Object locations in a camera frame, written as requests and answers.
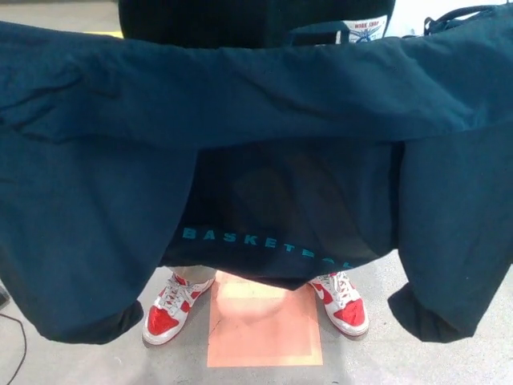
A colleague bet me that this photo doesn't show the person's left red white sneaker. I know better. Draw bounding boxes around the person's left red white sneaker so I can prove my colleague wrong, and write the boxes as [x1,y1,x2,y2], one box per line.
[307,270,370,337]

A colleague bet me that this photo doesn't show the dark teal coat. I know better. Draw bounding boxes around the dark teal coat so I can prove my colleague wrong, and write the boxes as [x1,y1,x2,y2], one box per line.
[0,7,513,346]

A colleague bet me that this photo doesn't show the person's red white sneaker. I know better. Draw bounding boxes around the person's red white sneaker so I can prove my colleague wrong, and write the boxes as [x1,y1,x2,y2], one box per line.
[142,270,216,347]
[307,270,370,337]

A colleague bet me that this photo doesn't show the orange square floor marker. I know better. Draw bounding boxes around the orange square floor marker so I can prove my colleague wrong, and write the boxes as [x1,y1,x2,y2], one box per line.
[206,271,324,356]

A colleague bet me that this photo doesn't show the khaki trousers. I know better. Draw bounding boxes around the khaki trousers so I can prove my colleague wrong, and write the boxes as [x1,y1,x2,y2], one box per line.
[165,263,218,282]

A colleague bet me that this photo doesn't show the person's right red white sneaker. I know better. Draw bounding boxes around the person's right red white sneaker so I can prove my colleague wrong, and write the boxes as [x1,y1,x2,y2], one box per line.
[142,270,216,347]

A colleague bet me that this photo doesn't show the yellow rectangular floor marker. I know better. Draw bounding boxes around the yellow rectangular floor marker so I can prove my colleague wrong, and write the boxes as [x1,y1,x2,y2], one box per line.
[81,26,123,40]

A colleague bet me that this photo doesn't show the thin black floor cable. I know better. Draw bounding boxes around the thin black floor cable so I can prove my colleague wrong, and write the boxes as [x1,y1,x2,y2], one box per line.
[0,311,28,385]

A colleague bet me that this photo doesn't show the black ribbed shirt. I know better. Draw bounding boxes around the black ribbed shirt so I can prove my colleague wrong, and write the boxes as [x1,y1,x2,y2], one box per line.
[118,0,398,46]

